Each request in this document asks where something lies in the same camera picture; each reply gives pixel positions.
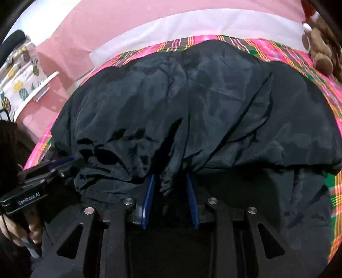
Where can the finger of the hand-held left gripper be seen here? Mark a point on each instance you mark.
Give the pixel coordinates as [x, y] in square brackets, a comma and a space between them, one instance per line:
[62, 161]
[72, 167]

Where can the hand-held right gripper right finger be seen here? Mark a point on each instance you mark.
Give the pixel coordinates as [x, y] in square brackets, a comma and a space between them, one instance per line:
[192, 203]

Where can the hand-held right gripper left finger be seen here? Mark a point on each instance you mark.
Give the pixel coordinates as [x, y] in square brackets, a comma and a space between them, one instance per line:
[148, 200]

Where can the black puffer jacket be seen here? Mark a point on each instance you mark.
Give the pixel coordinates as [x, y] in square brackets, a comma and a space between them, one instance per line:
[213, 107]

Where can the person's left hand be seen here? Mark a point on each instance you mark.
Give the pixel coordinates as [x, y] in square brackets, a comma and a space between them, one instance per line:
[34, 230]

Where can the pink cabinet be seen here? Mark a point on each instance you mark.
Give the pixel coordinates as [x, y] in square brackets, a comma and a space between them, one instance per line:
[48, 112]

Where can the black bag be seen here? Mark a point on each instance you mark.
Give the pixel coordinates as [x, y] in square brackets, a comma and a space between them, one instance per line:
[10, 149]

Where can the clear ribbed plastic holder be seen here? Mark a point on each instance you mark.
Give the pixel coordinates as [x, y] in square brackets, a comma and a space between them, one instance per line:
[42, 93]

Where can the pineapple print cloth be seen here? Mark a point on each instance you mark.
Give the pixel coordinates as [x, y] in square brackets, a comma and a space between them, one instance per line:
[18, 80]

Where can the black cloth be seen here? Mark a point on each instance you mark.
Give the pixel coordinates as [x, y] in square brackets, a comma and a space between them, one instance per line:
[12, 42]

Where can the pink green plaid bed blanket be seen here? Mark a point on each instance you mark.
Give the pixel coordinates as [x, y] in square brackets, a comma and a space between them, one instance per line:
[267, 46]

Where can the brown teddy bear santa hat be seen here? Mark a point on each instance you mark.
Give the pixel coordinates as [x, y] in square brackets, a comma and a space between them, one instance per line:
[320, 53]

